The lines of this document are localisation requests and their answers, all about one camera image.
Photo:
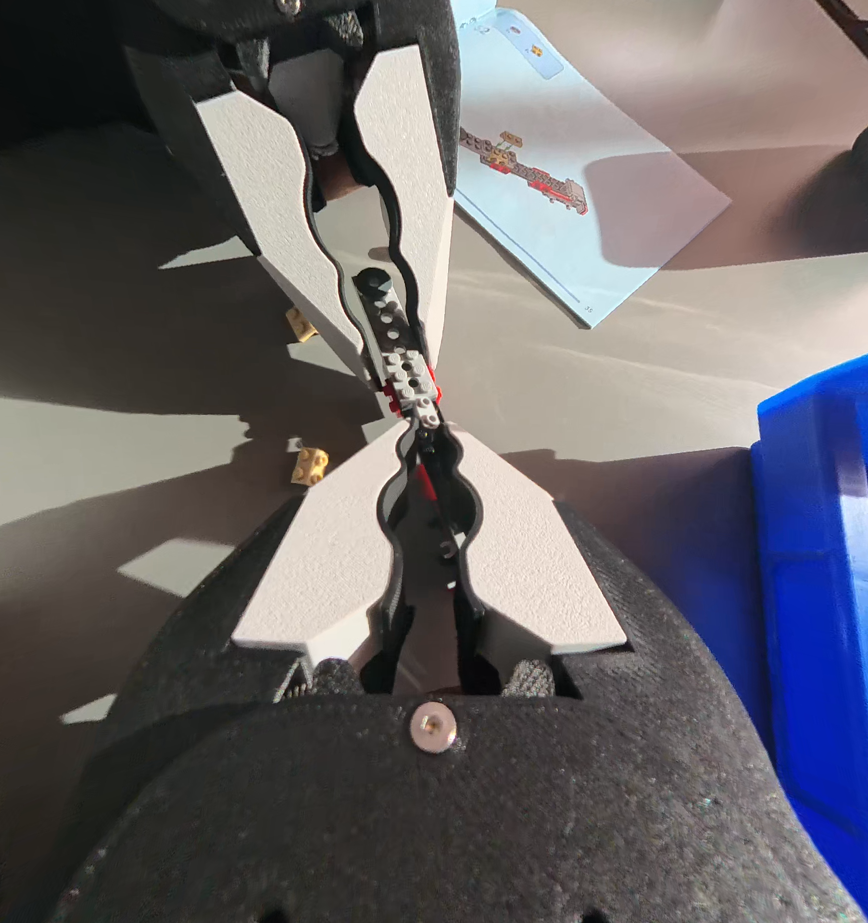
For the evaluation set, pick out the tan toy brick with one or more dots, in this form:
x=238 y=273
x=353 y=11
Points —
x=310 y=465
x=302 y=326

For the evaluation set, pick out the long toy brick assembly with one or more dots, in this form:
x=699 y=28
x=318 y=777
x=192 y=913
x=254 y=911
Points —
x=408 y=375

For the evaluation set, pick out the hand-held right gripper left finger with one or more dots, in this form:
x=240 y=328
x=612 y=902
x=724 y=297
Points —
x=318 y=577

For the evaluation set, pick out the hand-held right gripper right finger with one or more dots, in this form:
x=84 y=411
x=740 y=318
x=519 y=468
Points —
x=542 y=577

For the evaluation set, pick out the blue plastic bin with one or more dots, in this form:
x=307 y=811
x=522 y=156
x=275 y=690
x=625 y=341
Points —
x=830 y=613

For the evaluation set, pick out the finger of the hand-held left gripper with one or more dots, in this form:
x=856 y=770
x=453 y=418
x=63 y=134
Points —
x=416 y=158
x=275 y=216

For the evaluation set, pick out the toy brick instruction booklet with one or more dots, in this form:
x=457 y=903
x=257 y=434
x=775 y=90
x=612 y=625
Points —
x=549 y=238

